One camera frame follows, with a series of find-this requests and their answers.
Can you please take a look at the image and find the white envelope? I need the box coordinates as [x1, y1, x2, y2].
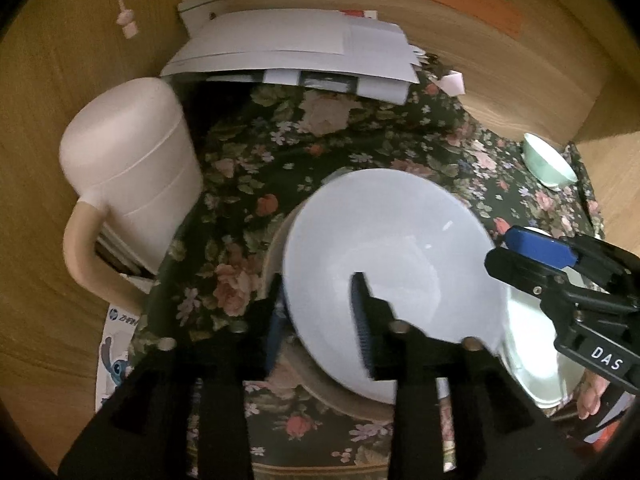
[177, 0, 227, 27]

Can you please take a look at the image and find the white plate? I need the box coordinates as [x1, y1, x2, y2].
[500, 227, 587, 410]

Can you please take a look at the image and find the mint green bowl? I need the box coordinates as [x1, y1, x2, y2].
[522, 132, 580, 192]

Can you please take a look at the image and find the person's right hand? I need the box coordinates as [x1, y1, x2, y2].
[575, 374, 613, 421]

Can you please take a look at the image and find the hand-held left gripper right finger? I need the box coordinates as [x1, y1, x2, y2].
[350, 272, 586, 480]

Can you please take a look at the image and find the stack of white papers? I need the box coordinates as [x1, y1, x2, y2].
[160, 7, 427, 106]

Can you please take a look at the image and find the cream white jug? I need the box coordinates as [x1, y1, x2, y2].
[58, 77, 206, 314]

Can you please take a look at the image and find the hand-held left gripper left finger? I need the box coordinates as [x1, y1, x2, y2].
[57, 275, 287, 480]

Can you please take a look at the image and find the white bowl with dark spots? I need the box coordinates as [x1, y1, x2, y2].
[282, 168, 509, 406]

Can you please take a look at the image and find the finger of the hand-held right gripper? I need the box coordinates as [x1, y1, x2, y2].
[484, 247, 640, 312]
[504, 226, 640, 292]

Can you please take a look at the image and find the cartoon sticker sheet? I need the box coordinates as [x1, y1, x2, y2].
[95, 305, 144, 414]

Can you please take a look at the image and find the dark floral tablecloth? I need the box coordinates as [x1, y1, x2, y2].
[135, 67, 607, 480]

